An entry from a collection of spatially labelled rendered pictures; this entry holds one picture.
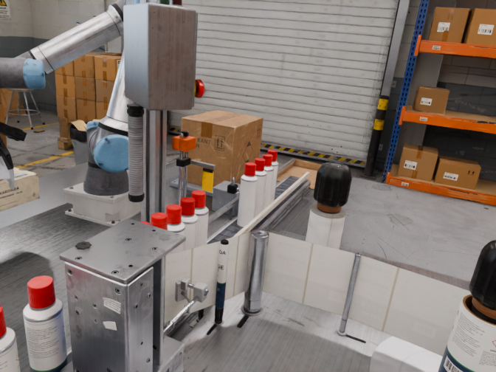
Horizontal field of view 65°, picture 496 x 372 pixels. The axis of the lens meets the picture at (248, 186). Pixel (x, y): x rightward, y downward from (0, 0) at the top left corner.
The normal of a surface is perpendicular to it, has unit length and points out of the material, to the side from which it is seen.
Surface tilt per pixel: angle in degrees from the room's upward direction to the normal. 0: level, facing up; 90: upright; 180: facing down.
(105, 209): 90
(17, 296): 0
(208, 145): 90
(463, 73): 90
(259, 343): 0
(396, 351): 0
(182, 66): 90
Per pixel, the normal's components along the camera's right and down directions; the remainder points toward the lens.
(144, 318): 0.91, 0.22
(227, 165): -0.40, 0.28
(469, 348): -0.79, 0.14
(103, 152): 0.41, 0.42
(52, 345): 0.63, 0.32
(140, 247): 0.09, -0.94
